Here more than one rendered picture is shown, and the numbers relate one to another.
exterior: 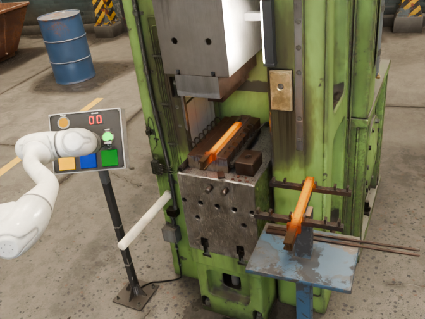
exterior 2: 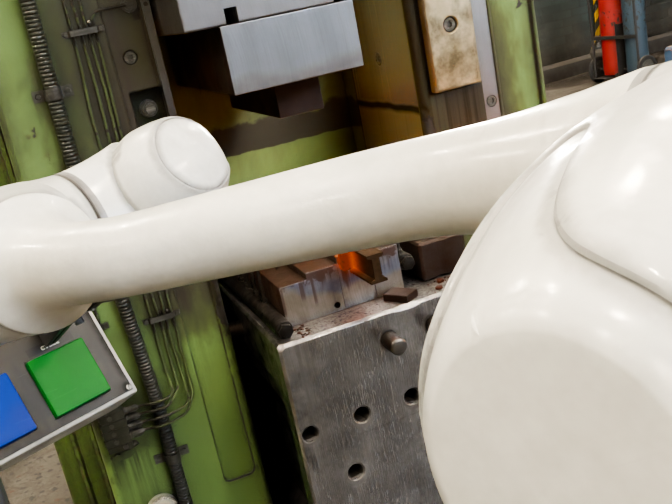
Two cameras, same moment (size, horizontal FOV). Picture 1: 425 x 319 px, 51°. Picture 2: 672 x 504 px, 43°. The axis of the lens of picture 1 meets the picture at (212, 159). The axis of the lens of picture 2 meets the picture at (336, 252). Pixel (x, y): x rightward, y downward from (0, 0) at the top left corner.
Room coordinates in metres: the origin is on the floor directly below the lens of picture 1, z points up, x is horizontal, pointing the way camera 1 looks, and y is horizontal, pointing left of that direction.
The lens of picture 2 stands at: (0.89, 0.93, 1.39)
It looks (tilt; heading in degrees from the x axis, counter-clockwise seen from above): 17 degrees down; 313
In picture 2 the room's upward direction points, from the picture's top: 11 degrees counter-clockwise
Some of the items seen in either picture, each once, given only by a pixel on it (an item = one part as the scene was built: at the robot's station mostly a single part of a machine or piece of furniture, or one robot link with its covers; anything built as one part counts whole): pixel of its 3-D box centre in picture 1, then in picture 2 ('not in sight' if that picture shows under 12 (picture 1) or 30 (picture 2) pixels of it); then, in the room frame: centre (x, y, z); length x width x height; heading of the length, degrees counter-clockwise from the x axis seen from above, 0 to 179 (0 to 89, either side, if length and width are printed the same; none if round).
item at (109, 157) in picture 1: (109, 157); (68, 377); (1.79, 0.47, 1.01); 0.07 x 0.05 x 0.07; 86
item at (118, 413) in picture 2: (157, 167); (119, 424); (2.01, 0.29, 0.80); 0.06 x 0.03 x 0.14; 61
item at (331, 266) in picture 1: (303, 254); not in sight; (1.33, -0.32, 0.71); 0.40 x 0.30 x 0.02; 64
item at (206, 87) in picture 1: (218, 69); (253, 47); (1.91, -0.08, 1.32); 0.42 x 0.20 x 0.10; 151
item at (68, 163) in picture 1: (67, 161); not in sight; (1.81, 0.66, 1.01); 0.07 x 0.05 x 0.07; 86
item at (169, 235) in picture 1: (171, 232); not in sight; (2.00, 0.28, 0.36); 0.09 x 0.07 x 0.12; 61
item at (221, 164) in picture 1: (226, 140); (298, 253); (1.91, -0.08, 0.96); 0.42 x 0.20 x 0.09; 151
